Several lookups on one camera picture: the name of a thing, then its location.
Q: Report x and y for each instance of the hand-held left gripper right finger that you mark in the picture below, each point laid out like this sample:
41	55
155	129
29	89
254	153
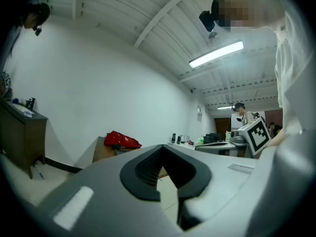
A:
222	181

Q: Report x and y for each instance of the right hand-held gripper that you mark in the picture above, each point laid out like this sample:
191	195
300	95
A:
256	137

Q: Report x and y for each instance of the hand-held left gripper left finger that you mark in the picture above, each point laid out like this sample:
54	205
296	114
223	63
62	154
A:
98	194

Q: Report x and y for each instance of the person's right forearm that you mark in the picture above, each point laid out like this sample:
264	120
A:
277	138

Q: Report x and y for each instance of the white desk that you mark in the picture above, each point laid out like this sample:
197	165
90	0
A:
214	146

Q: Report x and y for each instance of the brown wooden table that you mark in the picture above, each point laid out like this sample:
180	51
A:
103	150

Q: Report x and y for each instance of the long ceiling lamp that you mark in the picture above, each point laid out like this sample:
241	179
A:
224	107
216	53

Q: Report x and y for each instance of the black bag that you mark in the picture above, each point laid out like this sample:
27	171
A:
212	138

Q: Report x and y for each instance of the red backpack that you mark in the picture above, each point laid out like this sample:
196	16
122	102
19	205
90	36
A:
122	139

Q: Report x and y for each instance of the blue white pen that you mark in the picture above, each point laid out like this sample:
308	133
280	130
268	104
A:
40	172

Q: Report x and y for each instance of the person's white shirt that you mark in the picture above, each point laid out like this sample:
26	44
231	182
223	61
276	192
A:
293	70

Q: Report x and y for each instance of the dark wooden cabinet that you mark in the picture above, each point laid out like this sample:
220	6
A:
22	139

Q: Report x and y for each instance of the white paper sheet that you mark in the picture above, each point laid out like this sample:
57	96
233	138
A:
23	110

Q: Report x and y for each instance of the black stand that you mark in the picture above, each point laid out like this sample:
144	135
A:
30	103

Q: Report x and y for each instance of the person's head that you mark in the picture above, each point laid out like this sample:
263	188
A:
247	9

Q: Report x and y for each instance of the black head-worn camera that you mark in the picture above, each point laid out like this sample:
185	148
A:
207	20

